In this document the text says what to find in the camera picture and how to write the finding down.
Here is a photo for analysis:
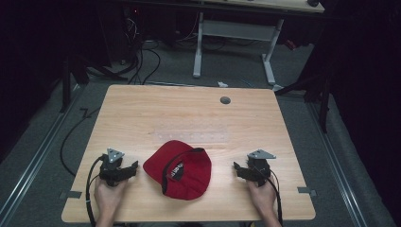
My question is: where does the person's right hand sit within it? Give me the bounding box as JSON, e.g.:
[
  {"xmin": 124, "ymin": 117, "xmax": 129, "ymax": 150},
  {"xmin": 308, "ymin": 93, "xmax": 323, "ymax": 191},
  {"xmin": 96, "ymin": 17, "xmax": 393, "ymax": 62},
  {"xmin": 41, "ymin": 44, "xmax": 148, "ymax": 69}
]
[{"xmin": 246, "ymin": 177, "xmax": 279, "ymax": 222}]

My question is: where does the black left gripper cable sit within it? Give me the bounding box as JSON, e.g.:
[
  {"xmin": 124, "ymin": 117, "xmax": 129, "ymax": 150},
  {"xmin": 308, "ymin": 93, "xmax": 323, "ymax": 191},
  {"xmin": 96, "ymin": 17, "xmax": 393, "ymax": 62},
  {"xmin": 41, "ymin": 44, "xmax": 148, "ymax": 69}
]
[{"xmin": 85, "ymin": 155, "xmax": 106, "ymax": 227}]

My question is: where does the clear tape patch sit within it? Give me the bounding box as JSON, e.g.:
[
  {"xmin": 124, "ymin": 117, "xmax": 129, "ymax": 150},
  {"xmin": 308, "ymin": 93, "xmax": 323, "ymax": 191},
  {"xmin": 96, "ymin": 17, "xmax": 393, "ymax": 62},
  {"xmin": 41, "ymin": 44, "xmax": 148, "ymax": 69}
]
[{"xmin": 154, "ymin": 127, "xmax": 230, "ymax": 146}]

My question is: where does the person's left hand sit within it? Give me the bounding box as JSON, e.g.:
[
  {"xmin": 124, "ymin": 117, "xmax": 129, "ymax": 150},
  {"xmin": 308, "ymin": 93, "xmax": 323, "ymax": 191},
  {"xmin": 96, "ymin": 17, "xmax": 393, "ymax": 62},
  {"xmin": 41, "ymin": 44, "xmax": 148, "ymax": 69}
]
[{"xmin": 93, "ymin": 175, "xmax": 130, "ymax": 222}]

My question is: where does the grey tape piece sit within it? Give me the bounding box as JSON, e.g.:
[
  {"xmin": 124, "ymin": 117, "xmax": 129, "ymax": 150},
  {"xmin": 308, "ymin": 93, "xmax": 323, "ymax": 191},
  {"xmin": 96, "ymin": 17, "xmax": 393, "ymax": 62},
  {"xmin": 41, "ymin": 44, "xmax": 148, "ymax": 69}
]
[
  {"xmin": 296, "ymin": 186, "xmax": 318, "ymax": 198},
  {"xmin": 59, "ymin": 190, "xmax": 83, "ymax": 201}
]

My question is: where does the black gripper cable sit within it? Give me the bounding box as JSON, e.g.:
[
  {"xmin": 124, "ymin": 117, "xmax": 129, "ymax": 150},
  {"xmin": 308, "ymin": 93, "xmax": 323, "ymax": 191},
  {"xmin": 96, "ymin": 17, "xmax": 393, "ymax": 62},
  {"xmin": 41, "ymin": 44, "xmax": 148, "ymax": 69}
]
[
  {"xmin": 255, "ymin": 166, "xmax": 284, "ymax": 227},
  {"xmin": 85, "ymin": 155, "xmax": 106, "ymax": 227}
]

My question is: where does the metal floor rail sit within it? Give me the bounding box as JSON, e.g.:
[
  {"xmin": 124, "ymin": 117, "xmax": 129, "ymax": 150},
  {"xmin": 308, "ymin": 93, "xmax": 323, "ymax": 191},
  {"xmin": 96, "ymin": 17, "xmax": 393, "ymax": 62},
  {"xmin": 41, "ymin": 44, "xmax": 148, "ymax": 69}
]
[
  {"xmin": 0, "ymin": 82, "xmax": 86, "ymax": 221},
  {"xmin": 305, "ymin": 101, "xmax": 369, "ymax": 227}
]

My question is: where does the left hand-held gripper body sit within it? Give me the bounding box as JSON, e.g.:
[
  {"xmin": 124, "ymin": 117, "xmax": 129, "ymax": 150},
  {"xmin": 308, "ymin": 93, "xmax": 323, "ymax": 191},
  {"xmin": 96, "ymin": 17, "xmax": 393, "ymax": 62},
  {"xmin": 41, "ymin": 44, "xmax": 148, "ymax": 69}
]
[{"xmin": 98, "ymin": 148, "xmax": 126, "ymax": 187}]

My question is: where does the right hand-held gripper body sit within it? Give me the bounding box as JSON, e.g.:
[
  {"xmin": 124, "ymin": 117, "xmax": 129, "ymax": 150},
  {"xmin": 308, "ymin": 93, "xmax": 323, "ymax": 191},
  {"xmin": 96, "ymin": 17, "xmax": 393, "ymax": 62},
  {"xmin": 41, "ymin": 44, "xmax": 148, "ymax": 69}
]
[{"xmin": 246, "ymin": 148, "xmax": 277, "ymax": 187}]

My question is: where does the black metal stand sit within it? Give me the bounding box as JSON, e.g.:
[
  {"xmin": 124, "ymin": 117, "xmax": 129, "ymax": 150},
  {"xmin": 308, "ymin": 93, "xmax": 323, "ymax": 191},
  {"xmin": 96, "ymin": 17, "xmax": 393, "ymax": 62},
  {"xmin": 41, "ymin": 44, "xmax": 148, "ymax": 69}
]
[
  {"xmin": 273, "ymin": 60, "xmax": 334, "ymax": 134},
  {"xmin": 58, "ymin": 55, "xmax": 129, "ymax": 114}
]

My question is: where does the red baseball cap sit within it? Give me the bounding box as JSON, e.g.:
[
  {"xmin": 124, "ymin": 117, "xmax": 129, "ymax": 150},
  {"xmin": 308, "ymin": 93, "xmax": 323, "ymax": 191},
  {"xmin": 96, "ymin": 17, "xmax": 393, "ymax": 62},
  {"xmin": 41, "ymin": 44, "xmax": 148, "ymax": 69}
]
[{"xmin": 142, "ymin": 139, "xmax": 213, "ymax": 201}]

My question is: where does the bundle of black floor cables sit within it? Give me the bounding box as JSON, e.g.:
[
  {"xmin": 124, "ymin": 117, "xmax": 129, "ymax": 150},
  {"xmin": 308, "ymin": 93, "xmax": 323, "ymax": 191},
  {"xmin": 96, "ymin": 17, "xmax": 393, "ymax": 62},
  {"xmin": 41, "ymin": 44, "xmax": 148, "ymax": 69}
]
[{"xmin": 124, "ymin": 17, "xmax": 163, "ymax": 86}]

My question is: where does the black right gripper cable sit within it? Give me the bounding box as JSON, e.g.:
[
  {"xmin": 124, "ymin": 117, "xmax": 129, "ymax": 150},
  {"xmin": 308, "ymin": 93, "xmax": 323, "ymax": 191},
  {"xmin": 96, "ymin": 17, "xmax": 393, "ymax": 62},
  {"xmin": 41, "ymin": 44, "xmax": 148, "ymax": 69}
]
[{"xmin": 255, "ymin": 166, "xmax": 284, "ymax": 227}]

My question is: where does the black floor cable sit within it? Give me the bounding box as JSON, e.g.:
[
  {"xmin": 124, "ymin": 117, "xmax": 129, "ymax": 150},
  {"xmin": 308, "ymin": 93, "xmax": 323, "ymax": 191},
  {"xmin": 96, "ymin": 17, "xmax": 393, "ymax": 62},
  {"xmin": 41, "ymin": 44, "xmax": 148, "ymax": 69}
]
[{"xmin": 59, "ymin": 106, "xmax": 102, "ymax": 178}]

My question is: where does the white-framed desk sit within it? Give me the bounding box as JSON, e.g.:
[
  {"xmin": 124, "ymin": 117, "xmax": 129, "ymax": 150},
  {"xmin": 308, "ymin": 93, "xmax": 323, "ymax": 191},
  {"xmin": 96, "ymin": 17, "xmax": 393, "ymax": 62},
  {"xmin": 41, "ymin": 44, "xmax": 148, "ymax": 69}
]
[{"xmin": 192, "ymin": 0, "xmax": 326, "ymax": 93}]

